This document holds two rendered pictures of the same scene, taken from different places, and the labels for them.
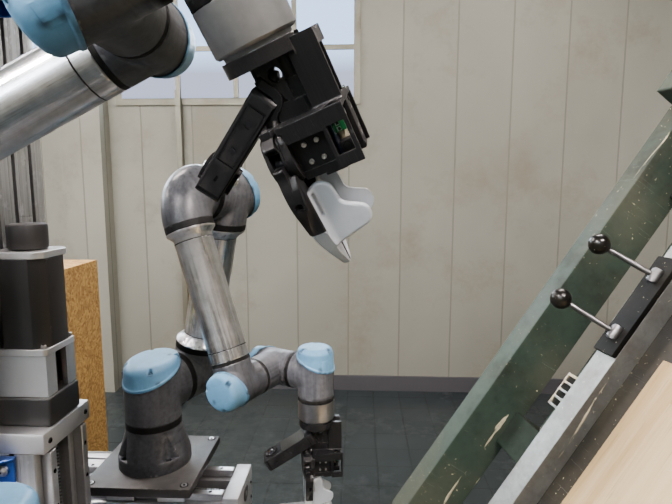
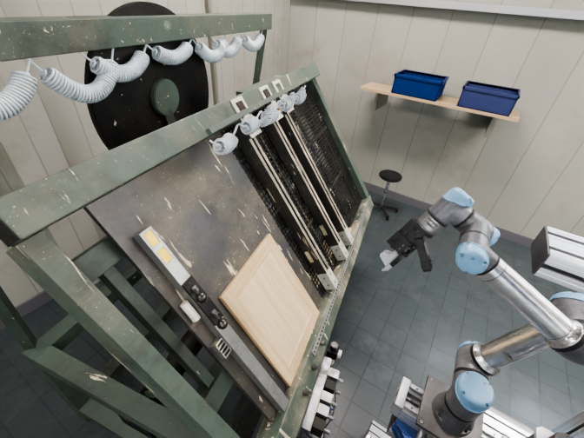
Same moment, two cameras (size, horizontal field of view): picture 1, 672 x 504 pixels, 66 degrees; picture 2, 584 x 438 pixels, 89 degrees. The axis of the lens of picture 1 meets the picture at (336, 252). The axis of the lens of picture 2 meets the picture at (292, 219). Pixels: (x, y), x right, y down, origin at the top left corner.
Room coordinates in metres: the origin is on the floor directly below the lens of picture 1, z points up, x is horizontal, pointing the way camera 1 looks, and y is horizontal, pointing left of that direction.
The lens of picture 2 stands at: (1.33, 0.03, 2.31)
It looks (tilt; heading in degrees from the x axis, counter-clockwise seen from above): 37 degrees down; 207
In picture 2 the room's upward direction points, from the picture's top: 5 degrees clockwise
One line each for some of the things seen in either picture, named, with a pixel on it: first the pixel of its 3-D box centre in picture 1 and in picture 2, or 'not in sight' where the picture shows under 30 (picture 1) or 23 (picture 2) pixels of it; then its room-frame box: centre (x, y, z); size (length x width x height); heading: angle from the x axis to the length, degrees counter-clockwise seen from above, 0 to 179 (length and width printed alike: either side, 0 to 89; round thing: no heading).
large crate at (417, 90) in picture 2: not in sight; (419, 84); (-2.39, -0.45, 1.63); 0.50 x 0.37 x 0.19; 87
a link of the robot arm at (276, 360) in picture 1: (270, 367); not in sight; (1.05, 0.14, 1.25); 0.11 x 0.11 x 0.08; 62
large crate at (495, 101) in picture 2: not in sight; (487, 97); (-2.36, 0.22, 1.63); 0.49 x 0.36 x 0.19; 87
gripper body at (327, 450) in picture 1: (319, 445); not in sight; (1.02, 0.03, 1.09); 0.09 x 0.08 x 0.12; 98
